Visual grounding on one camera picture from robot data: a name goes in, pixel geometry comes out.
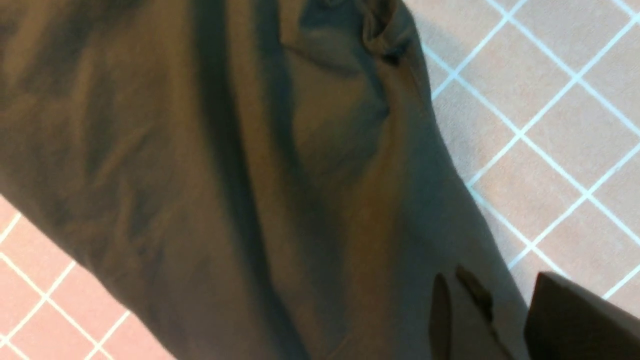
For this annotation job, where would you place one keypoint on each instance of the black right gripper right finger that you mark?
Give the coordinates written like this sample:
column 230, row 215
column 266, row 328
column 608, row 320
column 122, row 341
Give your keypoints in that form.
column 567, row 322

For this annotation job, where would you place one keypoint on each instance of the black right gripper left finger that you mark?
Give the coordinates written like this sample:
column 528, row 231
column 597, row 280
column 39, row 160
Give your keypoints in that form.
column 461, row 320

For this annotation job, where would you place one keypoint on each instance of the dark gray long-sleeve shirt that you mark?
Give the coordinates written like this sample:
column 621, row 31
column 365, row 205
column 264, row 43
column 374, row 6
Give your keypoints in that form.
column 253, row 179

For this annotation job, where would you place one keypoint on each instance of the pink checkered table mat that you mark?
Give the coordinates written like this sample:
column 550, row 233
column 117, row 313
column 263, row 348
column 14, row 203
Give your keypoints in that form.
column 539, row 104

